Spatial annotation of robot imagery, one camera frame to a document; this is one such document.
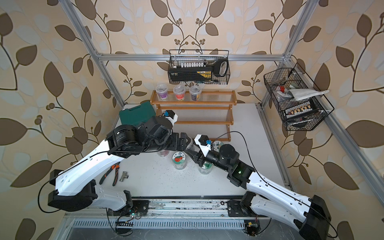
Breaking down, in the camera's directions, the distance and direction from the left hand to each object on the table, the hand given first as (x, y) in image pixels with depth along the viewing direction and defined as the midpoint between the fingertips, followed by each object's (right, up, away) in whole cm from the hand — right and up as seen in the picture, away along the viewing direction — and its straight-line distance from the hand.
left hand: (183, 141), depth 60 cm
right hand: (+1, -3, +7) cm, 7 cm away
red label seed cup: (-4, +24, +21) cm, 32 cm away
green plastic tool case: (-39, +11, +48) cm, 63 cm away
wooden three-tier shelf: (+6, +16, +36) cm, 40 cm away
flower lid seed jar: (-16, -13, +33) cm, 39 cm away
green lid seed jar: (+11, -19, +21) cm, 30 cm away
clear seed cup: (+4, -4, +7) cm, 9 cm away
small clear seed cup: (+5, +23, +20) cm, 31 cm away
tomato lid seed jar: (-5, -14, +23) cm, 27 cm away
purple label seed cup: (-14, +24, +21) cm, 35 cm away
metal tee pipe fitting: (-36, -23, +25) cm, 50 cm away
